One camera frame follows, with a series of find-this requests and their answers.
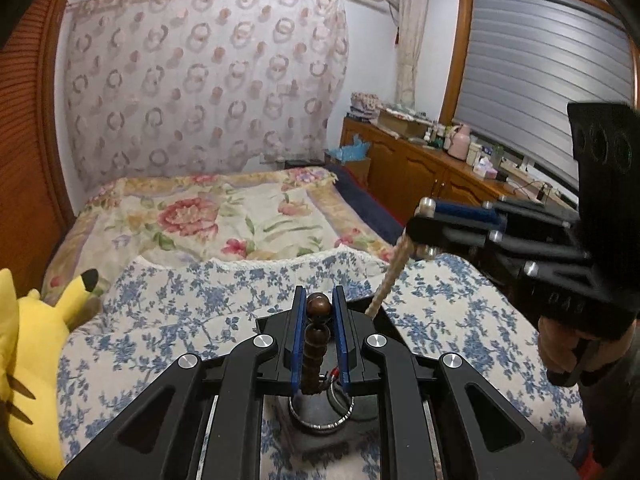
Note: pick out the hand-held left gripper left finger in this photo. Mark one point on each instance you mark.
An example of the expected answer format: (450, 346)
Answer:
(299, 332)

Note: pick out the cardboard box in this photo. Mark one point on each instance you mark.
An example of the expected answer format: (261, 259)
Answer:
(400, 122)

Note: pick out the person's right hand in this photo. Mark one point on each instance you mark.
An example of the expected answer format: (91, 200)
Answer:
(557, 340)

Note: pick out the blue floral quilt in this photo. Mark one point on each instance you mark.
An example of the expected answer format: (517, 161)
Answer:
(175, 300)

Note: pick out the pink floral blanket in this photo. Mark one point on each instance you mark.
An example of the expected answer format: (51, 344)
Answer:
(200, 220)

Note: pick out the folded floral cloths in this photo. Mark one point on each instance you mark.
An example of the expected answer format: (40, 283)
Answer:
(366, 105)

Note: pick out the yellow plush toy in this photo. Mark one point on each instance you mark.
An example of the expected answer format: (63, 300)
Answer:
(30, 350)

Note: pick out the silver bangle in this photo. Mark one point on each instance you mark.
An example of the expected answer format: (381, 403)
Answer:
(325, 429)

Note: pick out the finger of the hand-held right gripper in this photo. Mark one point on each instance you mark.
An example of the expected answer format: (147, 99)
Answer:
(450, 237)
(467, 214)

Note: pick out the pink thermos jug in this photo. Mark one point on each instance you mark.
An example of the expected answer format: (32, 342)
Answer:
(459, 142)

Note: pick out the blue plastic bag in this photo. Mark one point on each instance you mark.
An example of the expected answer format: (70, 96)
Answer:
(350, 150)

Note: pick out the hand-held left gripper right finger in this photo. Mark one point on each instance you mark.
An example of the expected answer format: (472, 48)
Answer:
(343, 332)

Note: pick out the white window curtain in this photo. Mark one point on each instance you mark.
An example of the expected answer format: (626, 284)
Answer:
(410, 35)

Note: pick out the person's right forearm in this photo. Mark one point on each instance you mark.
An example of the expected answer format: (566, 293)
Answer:
(615, 410)

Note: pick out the grey window blind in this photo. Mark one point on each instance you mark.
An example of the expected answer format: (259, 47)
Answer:
(540, 60)

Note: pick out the dark blue bed sheet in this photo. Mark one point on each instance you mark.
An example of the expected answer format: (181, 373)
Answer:
(370, 205)

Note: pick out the pink tissue box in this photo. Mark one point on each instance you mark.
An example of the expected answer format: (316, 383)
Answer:
(485, 167)

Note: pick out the wooden cabinet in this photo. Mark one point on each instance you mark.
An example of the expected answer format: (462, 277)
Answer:
(410, 175)

